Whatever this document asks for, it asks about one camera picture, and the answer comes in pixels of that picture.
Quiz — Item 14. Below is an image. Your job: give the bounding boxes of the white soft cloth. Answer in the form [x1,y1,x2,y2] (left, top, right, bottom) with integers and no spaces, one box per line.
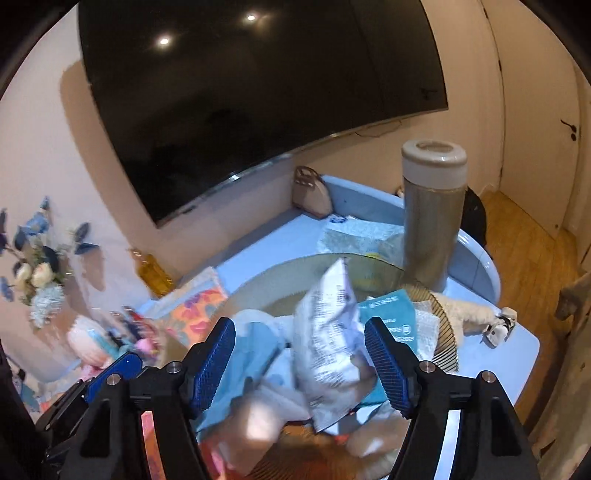
[198,383,319,478]

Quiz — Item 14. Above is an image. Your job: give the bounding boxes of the yellow liquid bottle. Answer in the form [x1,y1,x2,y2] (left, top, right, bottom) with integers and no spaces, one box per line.
[129,248,175,298]

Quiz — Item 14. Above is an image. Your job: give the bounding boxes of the steel thermos bottle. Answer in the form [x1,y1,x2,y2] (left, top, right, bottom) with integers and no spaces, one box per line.
[401,139,468,294]

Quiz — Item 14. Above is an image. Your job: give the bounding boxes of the black television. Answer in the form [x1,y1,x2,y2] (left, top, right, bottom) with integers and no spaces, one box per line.
[78,0,450,228]

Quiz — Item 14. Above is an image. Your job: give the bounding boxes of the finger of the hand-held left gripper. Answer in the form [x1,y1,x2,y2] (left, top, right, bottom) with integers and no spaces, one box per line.
[85,352,142,402]

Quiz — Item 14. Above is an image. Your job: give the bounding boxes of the small white robot toy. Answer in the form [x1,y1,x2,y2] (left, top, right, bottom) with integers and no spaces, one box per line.
[480,307,518,347]

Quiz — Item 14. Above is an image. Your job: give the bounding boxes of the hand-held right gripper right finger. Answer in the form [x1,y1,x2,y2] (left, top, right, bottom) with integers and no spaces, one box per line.
[364,316,541,480]

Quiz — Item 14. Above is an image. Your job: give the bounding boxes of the light wooden furniture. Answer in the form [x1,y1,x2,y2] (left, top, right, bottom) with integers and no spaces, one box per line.
[526,272,591,480]

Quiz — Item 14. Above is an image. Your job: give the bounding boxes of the brown handbag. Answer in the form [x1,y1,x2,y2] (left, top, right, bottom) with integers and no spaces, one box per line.
[292,166,332,217]

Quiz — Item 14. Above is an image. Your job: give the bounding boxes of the white snack packet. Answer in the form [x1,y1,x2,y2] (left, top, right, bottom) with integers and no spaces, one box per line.
[293,257,377,435]

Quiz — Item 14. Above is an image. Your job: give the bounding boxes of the clear plastic packet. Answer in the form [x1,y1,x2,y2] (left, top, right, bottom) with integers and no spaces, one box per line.
[318,215,407,259]

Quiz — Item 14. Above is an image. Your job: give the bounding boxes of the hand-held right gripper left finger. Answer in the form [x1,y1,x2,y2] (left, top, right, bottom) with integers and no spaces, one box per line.
[60,318,237,480]

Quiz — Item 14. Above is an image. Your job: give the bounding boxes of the light blue desk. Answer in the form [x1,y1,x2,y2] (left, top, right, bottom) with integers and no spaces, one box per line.
[148,174,541,480]

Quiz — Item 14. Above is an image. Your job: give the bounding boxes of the light blue cloth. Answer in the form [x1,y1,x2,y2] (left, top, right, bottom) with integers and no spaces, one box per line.
[198,318,296,430]

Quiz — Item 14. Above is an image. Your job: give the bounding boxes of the beige plush toy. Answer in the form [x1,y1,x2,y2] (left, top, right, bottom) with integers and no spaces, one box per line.
[434,295,502,335]

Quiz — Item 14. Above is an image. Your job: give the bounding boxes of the beige door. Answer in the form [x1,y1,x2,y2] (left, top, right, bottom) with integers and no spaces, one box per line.
[480,0,583,236]

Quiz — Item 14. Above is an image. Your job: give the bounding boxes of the colourful patterned mat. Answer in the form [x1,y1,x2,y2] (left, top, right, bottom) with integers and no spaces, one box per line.
[154,267,230,348]

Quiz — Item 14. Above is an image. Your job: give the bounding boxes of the blue and white flower bouquet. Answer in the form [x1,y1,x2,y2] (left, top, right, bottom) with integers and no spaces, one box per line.
[0,196,100,328]

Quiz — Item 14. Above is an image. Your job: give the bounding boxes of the teal packet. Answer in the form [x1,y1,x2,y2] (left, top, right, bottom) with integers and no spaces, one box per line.
[358,290,419,344]

